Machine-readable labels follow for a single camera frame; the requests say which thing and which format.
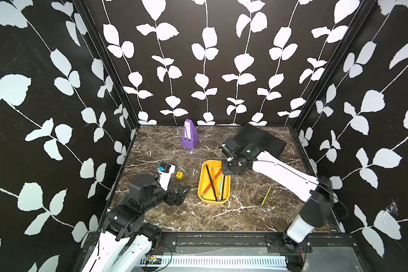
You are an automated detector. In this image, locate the black front mounting rail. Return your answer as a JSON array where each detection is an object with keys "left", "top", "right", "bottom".
[{"left": 157, "top": 232, "right": 357, "bottom": 255}]

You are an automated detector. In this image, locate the orange hex key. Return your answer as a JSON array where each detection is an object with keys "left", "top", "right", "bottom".
[{"left": 211, "top": 167, "right": 220, "bottom": 197}]

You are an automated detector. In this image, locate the red hex key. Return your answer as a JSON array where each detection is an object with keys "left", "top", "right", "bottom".
[{"left": 201, "top": 169, "right": 223, "bottom": 198}]

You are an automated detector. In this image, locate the perforated metal strip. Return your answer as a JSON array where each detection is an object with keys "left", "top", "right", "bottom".
[{"left": 139, "top": 255, "right": 287, "bottom": 269}]

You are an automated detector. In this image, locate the purple metronome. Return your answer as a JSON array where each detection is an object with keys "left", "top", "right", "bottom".
[{"left": 181, "top": 119, "right": 199, "bottom": 150}]

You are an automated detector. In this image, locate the black briefcase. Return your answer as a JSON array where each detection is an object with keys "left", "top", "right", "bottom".
[{"left": 233, "top": 124, "right": 286, "bottom": 158}]

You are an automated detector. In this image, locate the blue hex key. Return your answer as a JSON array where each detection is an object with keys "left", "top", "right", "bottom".
[{"left": 217, "top": 173, "right": 223, "bottom": 196}]

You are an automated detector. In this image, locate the small yellow die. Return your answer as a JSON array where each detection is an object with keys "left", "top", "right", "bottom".
[{"left": 176, "top": 172, "right": 184, "bottom": 180}]

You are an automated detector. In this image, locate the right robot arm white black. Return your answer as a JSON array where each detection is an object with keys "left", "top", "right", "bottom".
[{"left": 220, "top": 143, "right": 334, "bottom": 252}]

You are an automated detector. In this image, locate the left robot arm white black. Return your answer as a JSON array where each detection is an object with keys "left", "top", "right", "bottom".
[{"left": 74, "top": 172, "right": 191, "bottom": 272}]

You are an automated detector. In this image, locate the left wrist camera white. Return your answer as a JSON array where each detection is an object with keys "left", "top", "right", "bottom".
[{"left": 157, "top": 163, "right": 176, "bottom": 191}]

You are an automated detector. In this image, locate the yellow plastic storage tray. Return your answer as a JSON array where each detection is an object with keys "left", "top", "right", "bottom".
[{"left": 198, "top": 160, "right": 231, "bottom": 205}]

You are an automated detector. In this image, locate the dark long hex key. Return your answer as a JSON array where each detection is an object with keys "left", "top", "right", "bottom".
[{"left": 206, "top": 165, "right": 218, "bottom": 202}]

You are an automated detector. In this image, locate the black hex key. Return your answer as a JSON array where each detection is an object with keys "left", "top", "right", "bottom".
[{"left": 221, "top": 175, "right": 226, "bottom": 201}]

